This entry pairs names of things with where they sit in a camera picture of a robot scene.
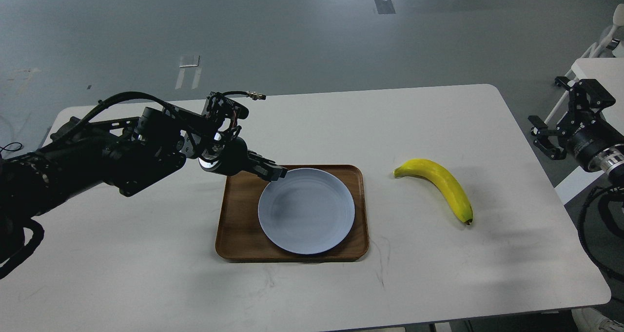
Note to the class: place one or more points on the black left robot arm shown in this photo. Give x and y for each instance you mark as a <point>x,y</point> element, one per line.
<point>130,141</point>

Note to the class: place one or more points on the light blue plate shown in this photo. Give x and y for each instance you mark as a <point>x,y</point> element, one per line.
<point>308,212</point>

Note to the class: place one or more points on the yellow banana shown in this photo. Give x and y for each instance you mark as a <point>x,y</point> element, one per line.
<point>444,181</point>

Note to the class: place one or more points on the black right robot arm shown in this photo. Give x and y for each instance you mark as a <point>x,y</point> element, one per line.
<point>616,176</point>

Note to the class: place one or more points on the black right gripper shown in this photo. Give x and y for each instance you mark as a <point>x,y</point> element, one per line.
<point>594,143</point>

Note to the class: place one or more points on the brown wooden tray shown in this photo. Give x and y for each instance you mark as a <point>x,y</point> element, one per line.
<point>239,236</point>

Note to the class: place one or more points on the white shoe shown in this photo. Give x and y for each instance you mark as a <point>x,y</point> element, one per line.
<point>590,320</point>

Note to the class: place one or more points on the white chair frame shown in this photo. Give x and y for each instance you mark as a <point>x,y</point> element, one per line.
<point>592,52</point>

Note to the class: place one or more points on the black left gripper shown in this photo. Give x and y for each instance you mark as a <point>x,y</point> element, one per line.
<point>236,158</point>

